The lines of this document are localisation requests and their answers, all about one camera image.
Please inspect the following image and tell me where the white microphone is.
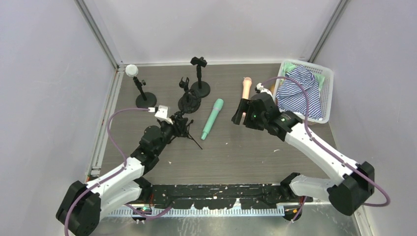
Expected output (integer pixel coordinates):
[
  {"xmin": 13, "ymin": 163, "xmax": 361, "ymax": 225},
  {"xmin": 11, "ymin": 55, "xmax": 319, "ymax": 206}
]
[{"xmin": 125, "ymin": 64, "xmax": 139, "ymax": 77}]

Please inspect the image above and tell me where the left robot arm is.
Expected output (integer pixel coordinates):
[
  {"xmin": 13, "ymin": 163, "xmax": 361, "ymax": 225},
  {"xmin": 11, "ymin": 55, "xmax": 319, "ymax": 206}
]
[{"xmin": 56, "ymin": 115, "xmax": 191, "ymax": 236}]

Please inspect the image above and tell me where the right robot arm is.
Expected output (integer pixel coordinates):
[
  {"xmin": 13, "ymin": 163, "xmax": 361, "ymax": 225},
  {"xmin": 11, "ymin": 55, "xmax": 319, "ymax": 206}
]
[{"xmin": 232, "ymin": 92, "xmax": 375, "ymax": 216}]

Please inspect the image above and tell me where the black stand with clip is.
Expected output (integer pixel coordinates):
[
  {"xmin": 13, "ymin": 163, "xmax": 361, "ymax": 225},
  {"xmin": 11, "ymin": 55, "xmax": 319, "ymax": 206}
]
[{"xmin": 190, "ymin": 57, "xmax": 210, "ymax": 98}]

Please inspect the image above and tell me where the green microphone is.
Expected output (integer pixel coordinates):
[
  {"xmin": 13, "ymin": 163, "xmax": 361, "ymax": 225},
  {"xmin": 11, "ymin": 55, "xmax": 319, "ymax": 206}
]
[{"xmin": 201, "ymin": 98, "xmax": 224, "ymax": 140}]

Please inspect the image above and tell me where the pink microphone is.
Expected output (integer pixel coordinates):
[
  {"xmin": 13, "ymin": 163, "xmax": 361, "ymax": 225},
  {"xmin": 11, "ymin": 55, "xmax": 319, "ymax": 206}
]
[{"xmin": 242, "ymin": 77, "xmax": 252, "ymax": 99}]

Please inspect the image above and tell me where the blue striped cloth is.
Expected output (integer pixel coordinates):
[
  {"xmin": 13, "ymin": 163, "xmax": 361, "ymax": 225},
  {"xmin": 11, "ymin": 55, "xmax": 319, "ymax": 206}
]
[{"xmin": 276, "ymin": 65, "xmax": 323, "ymax": 120}]

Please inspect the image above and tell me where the green cloth in basket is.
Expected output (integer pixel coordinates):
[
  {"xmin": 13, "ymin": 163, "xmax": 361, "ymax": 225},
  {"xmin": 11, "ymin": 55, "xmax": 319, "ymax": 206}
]
[{"xmin": 282, "ymin": 62, "xmax": 326, "ymax": 90}]

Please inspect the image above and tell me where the white plastic basket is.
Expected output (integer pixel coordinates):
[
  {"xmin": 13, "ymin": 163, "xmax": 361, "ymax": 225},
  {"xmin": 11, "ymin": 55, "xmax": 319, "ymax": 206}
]
[{"xmin": 273, "ymin": 59, "xmax": 334, "ymax": 124}]

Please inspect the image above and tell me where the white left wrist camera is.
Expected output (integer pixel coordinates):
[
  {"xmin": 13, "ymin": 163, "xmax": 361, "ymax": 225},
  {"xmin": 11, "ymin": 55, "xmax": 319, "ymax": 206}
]
[{"xmin": 148, "ymin": 105, "xmax": 173, "ymax": 124}]

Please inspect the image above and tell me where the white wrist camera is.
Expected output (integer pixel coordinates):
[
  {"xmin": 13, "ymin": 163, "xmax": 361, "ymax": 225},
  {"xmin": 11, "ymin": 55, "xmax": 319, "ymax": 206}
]
[
  {"xmin": 148, "ymin": 105, "xmax": 173, "ymax": 124},
  {"xmin": 255, "ymin": 83, "xmax": 264, "ymax": 93}
]

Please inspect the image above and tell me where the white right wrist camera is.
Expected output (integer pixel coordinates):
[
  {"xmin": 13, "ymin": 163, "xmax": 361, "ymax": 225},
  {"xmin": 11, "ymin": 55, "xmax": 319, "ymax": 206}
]
[{"xmin": 255, "ymin": 83, "xmax": 264, "ymax": 93}]

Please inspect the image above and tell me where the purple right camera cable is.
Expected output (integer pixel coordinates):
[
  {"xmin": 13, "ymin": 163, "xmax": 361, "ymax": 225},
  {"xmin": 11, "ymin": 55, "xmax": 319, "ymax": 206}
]
[{"xmin": 260, "ymin": 76, "xmax": 391, "ymax": 223}]

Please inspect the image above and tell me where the purple camera cable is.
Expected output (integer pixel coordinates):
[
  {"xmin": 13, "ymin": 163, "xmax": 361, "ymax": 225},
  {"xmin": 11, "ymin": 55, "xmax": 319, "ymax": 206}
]
[
  {"xmin": 63, "ymin": 107, "xmax": 173, "ymax": 236},
  {"xmin": 260, "ymin": 76, "xmax": 391, "ymax": 223}
]

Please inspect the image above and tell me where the black shock mount stand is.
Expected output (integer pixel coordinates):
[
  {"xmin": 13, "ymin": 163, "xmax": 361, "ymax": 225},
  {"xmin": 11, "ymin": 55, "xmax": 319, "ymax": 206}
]
[{"xmin": 178, "ymin": 77, "xmax": 202, "ymax": 114}]

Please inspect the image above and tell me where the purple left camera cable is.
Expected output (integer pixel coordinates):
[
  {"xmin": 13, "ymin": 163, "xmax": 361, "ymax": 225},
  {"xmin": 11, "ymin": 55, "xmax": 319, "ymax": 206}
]
[{"xmin": 63, "ymin": 107, "xmax": 173, "ymax": 236}]

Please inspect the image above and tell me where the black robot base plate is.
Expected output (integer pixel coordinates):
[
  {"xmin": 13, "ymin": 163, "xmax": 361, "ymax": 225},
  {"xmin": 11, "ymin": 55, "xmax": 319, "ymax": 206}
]
[{"xmin": 132, "ymin": 183, "xmax": 301, "ymax": 210}]

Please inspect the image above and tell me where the aluminium frame rail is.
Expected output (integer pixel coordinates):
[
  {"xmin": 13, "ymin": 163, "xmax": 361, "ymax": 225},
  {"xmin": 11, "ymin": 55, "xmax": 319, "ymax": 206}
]
[{"xmin": 81, "ymin": 63, "xmax": 126, "ymax": 183}]

